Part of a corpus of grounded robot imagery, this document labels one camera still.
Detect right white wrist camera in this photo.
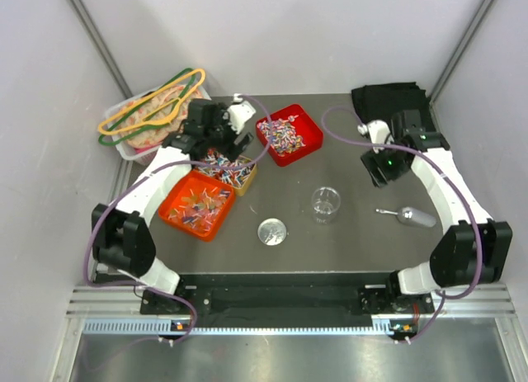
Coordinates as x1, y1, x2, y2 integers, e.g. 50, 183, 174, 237
357, 120, 393, 153

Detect clear glass jar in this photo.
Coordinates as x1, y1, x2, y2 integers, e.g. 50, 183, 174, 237
311, 186, 341, 224

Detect yellow clothes hanger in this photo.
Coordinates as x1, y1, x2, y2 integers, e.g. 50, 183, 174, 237
97, 68, 207, 135

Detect gold tin candy box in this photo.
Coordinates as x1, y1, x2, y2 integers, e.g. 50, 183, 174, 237
195, 150, 257, 196

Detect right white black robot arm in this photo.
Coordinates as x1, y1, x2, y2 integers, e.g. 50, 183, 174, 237
357, 110, 512, 313

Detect silver metal scoop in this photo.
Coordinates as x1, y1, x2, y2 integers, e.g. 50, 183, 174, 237
375, 206, 436, 228

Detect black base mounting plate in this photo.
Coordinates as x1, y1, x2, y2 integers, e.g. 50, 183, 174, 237
139, 274, 436, 317

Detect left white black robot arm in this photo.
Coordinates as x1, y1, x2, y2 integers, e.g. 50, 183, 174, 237
88, 95, 256, 314

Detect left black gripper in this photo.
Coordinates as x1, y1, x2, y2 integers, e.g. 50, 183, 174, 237
203, 104, 252, 163

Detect orange candy tray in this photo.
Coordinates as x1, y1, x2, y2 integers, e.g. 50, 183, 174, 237
158, 170, 236, 242

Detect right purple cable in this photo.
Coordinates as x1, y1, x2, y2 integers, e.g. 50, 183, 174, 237
321, 105, 484, 344

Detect red candy tray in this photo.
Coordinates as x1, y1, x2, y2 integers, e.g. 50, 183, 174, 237
256, 104, 323, 167

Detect purple cable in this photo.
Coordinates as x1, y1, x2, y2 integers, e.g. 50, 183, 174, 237
83, 93, 273, 344
321, 105, 484, 344

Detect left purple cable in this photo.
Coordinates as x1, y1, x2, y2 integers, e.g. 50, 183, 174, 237
83, 93, 273, 344

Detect pile of wrapped candies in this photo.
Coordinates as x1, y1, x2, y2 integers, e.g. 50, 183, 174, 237
257, 117, 305, 157

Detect black folded cloth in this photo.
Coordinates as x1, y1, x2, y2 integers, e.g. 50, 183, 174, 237
351, 82, 436, 131

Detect floral patterned cloth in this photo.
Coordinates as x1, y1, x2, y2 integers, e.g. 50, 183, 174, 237
111, 84, 205, 149

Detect green clothes hanger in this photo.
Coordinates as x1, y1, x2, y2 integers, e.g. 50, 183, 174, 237
97, 68, 206, 149

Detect aluminium frame rail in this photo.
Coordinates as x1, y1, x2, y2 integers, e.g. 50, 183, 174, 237
67, 284, 516, 318

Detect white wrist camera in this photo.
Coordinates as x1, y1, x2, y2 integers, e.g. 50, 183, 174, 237
357, 120, 393, 153
227, 93, 256, 134

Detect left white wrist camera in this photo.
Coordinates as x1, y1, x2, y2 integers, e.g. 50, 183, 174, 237
227, 93, 256, 134

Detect white plastic basket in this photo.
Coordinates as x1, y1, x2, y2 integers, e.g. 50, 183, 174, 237
101, 83, 210, 163

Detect silver round jar lid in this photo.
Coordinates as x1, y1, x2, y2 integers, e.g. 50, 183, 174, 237
257, 218, 287, 246

